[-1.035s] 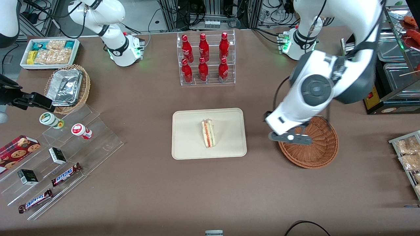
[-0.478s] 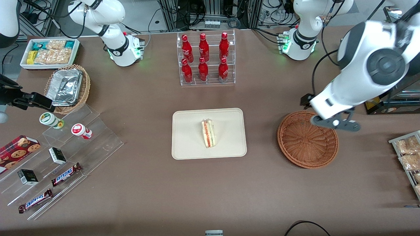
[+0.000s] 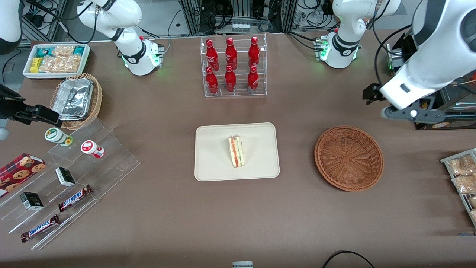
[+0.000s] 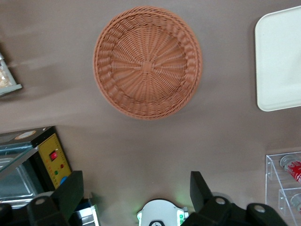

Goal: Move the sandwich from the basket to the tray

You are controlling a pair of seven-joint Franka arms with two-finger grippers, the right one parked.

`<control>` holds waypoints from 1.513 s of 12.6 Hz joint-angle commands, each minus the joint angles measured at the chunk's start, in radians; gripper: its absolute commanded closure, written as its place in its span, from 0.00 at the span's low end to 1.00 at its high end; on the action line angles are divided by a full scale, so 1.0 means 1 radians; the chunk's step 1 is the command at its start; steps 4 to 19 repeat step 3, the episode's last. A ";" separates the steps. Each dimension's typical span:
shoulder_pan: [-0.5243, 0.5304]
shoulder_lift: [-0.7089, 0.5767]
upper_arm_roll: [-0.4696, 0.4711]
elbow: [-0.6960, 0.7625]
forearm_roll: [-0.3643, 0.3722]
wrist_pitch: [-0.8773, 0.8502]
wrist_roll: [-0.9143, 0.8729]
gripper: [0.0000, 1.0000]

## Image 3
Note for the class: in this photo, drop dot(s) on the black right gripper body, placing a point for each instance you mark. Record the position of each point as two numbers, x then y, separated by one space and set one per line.
11 107

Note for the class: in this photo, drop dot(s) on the triangle sandwich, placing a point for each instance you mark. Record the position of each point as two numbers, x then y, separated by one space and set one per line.
236 152

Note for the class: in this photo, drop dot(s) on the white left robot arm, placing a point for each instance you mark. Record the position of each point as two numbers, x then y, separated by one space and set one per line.
344 22

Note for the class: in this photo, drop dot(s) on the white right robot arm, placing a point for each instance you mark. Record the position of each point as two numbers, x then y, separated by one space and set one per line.
130 52

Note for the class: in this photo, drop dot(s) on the light wicker basket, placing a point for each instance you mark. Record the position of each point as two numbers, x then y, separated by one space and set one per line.
97 98

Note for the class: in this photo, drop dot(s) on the brown wicker basket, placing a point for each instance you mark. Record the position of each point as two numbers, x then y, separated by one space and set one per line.
349 160

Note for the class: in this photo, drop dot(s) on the cream plastic tray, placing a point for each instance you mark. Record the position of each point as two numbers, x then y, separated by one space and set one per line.
212 152

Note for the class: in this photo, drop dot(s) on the green cap yogurt bottle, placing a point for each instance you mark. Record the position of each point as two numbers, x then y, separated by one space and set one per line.
55 135

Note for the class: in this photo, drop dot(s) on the stacked foil trays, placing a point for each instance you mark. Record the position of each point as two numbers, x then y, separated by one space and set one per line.
72 98

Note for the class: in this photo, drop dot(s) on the black food warmer machine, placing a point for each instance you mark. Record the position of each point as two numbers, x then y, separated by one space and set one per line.
427 126

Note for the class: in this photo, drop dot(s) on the yellow snack packet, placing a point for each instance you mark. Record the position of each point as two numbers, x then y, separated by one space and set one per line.
36 65

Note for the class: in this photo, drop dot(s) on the large clear cracker bag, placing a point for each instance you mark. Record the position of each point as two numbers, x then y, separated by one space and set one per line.
61 64

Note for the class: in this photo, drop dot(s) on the red cap yogurt bottle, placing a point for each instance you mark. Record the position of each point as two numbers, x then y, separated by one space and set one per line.
90 148

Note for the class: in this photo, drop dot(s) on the red cookie box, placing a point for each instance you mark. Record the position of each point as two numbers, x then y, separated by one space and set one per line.
18 173

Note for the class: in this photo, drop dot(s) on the small black box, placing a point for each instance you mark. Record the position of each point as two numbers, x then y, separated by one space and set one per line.
65 176
31 201

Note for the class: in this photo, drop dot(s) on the clear bag of crackers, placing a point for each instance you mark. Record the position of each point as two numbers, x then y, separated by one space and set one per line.
63 51

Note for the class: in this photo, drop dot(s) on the white snack box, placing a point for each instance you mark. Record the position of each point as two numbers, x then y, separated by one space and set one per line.
86 59

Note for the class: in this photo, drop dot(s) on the small teal snack packet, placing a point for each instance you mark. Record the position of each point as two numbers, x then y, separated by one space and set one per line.
78 50

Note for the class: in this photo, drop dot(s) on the clear acrylic step display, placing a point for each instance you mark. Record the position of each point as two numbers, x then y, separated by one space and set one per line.
111 163

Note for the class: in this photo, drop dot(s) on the snickers bar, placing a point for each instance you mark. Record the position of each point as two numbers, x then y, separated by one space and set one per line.
74 198
39 229

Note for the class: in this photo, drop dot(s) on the clear snack bag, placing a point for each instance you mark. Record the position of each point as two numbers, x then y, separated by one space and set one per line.
473 215
465 184
461 165
473 201

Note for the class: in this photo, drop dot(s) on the red cola bottle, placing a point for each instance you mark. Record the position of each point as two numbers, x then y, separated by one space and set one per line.
254 54
212 56
253 81
212 83
231 55
230 82

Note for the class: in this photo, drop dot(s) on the clear acrylic bottle rack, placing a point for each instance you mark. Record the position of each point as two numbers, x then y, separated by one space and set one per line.
240 93

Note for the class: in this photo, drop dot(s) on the white power strip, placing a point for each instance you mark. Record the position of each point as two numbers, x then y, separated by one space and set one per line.
240 27

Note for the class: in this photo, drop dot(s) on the grey device edge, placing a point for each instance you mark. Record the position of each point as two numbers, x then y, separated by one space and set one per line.
242 264

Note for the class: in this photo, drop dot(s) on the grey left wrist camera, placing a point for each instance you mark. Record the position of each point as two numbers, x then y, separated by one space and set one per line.
412 114

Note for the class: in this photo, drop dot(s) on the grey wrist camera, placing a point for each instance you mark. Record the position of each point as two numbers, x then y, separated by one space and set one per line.
3 133
412 114

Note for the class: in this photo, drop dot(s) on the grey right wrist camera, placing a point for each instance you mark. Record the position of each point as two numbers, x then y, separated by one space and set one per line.
3 133

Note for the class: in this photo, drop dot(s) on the aluminium frame rack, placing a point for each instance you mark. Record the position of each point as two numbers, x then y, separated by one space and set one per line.
197 16

